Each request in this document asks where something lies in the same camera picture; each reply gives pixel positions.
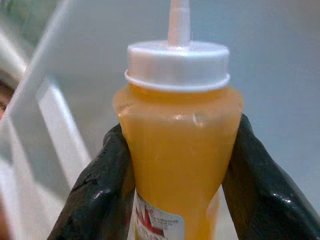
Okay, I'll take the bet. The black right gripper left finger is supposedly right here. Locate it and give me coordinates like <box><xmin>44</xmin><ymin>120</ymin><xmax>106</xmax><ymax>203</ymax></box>
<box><xmin>47</xmin><ymin>123</ymin><xmax>137</xmax><ymax>240</ymax></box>

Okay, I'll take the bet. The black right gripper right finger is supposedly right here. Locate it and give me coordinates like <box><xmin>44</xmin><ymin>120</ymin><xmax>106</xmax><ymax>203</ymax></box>
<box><xmin>222</xmin><ymin>113</ymin><xmax>320</xmax><ymax>240</ymax></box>

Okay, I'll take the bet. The orange sauce squeeze bottle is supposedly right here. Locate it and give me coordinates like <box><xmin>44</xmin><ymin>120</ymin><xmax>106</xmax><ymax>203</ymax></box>
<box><xmin>111</xmin><ymin>0</ymin><xmax>245</xmax><ymax>240</ymax></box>

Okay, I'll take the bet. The white fridge shelf rail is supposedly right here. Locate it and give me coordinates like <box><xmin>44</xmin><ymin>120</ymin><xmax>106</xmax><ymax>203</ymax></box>
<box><xmin>0</xmin><ymin>0</ymin><xmax>94</xmax><ymax>240</ymax></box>

